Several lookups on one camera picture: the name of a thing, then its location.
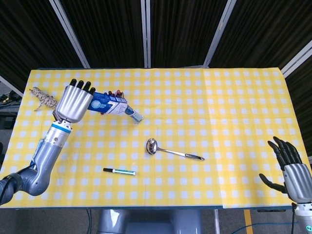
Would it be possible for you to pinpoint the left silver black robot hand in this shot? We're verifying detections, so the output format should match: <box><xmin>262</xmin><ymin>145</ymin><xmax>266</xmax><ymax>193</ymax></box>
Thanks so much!
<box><xmin>53</xmin><ymin>78</ymin><xmax>97</xmax><ymax>123</ymax></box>

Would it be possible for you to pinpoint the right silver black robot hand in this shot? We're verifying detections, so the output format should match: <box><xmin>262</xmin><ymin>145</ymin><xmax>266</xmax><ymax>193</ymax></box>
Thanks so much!
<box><xmin>259</xmin><ymin>136</ymin><xmax>312</xmax><ymax>204</ymax></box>

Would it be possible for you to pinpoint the blue white carton box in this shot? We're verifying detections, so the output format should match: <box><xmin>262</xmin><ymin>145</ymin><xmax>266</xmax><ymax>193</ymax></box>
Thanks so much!
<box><xmin>87</xmin><ymin>92</ymin><xmax>129</xmax><ymax>116</ymax></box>

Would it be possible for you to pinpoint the blue white toothpaste tube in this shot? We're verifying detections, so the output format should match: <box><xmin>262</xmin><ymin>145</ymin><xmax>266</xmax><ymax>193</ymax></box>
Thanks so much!
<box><xmin>125</xmin><ymin>105</ymin><xmax>145</xmax><ymax>124</ymax></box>

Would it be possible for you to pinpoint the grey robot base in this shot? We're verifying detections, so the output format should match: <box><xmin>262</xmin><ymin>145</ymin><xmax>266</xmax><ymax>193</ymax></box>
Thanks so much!
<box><xmin>97</xmin><ymin>209</ymin><xmax>203</xmax><ymax>234</ymax></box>

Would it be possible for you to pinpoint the beige twine bundle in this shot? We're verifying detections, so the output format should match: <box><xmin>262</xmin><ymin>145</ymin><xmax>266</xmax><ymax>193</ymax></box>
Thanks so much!
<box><xmin>29</xmin><ymin>87</ymin><xmax>59</xmax><ymax>112</ymax></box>

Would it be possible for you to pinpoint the green white marker pen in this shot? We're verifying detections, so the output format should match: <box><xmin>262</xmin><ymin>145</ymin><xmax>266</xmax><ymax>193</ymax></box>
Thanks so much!
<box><xmin>102</xmin><ymin>167</ymin><xmax>137</xmax><ymax>176</ymax></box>

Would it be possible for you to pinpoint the yellow white checkered tablecloth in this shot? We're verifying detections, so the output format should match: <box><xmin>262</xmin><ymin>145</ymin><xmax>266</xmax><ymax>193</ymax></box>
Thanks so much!
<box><xmin>203</xmin><ymin>68</ymin><xmax>312</xmax><ymax>209</ymax></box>
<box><xmin>0</xmin><ymin>68</ymin><xmax>224</xmax><ymax>209</ymax></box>

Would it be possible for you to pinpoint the stainless steel ladle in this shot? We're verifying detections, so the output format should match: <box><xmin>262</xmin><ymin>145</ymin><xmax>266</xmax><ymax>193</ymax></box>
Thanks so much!
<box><xmin>145</xmin><ymin>137</ymin><xmax>205</xmax><ymax>161</ymax></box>

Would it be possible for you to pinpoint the metal table leg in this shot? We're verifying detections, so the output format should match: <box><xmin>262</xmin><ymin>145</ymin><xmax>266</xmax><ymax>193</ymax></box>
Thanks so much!
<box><xmin>214</xmin><ymin>209</ymin><xmax>221</xmax><ymax>234</ymax></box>

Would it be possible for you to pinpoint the blue floor cable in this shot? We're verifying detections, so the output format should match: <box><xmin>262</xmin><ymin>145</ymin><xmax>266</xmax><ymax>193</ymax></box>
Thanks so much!
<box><xmin>231</xmin><ymin>218</ymin><xmax>294</xmax><ymax>234</ymax></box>

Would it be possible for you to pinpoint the white partition frame post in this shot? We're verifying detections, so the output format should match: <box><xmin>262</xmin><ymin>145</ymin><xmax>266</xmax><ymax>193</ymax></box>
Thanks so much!
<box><xmin>281</xmin><ymin>40</ymin><xmax>312</xmax><ymax>78</ymax></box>
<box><xmin>203</xmin><ymin>0</ymin><xmax>237</xmax><ymax>68</ymax></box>
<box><xmin>0</xmin><ymin>75</ymin><xmax>24</xmax><ymax>98</ymax></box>
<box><xmin>140</xmin><ymin>0</ymin><xmax>152</xmax><ymax>68</ymax></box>
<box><xmin>48</xmin><ymin>0</ymin><xmax>91</xmax><ymax>68</ymax></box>

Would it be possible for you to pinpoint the black floor cable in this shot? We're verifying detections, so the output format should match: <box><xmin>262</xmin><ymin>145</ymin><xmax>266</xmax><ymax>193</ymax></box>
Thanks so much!
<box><xmin>85</xmin><ymin>209</ymin><xmax>93</xmax><ymax>234</ymax></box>

